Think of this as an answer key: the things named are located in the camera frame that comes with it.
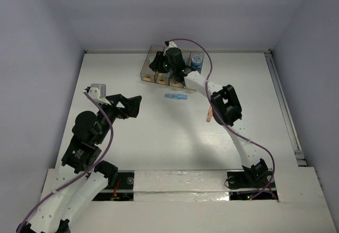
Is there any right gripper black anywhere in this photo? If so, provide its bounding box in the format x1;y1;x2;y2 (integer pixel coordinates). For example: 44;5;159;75
148;51;175;74

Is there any blue correction tape pen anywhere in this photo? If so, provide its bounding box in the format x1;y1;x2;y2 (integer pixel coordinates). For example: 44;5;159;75
164;94;188;100

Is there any blue round clip jar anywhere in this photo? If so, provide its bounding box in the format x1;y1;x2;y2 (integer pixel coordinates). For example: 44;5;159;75
190;54;204;71

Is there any orange correction tape pen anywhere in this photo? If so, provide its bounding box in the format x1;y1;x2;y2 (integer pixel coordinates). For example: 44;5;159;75
206;107;213;122

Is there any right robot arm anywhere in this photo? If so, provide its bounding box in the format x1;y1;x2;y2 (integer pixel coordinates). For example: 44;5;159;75
149;47;268;188

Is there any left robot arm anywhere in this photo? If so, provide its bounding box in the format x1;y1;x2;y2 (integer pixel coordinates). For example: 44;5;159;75
16;92;142;232

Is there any smoked drawer box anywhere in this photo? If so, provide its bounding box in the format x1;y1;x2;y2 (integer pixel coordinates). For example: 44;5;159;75
167;48;192;86
183;51;205;91
155;63;170;85
140;44;164;83

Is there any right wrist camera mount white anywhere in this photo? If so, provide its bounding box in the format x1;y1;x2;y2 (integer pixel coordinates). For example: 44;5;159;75
164;41;177;51

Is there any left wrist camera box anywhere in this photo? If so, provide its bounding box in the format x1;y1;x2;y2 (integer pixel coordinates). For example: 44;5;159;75
88;84;106;100

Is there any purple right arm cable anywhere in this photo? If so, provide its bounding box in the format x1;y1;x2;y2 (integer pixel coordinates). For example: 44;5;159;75
172;38;276;200

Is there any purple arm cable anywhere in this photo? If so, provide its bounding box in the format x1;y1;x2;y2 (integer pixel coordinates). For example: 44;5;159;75
16;89;115;233
172;38;276;200

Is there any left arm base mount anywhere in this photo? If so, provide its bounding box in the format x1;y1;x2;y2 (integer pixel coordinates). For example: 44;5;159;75
93;161;135;201

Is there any silver foil front rail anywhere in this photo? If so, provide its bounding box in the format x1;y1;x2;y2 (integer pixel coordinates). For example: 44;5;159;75
133;170;230;202

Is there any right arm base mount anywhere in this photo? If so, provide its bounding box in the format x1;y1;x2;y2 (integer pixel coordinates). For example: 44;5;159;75
224;159;278;201

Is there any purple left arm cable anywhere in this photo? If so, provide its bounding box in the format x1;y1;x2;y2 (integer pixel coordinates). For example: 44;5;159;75
16;89;115;233

